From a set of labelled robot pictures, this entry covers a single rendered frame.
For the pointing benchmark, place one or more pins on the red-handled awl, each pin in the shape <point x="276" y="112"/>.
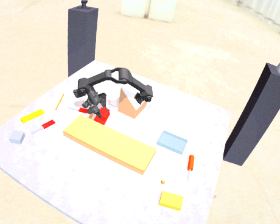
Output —
<point x="83" y="110"/>
<point x="46" y="125"/>

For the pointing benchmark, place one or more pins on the pale yellow rectangular block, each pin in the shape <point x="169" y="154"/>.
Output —
<point x="171" y="200"/>

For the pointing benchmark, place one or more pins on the yellow flat bar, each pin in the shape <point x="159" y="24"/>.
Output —
<point x="32" y="116"/>

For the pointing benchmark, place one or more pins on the pale yellow panel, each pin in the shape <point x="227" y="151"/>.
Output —
<point x="111" y="144"/>

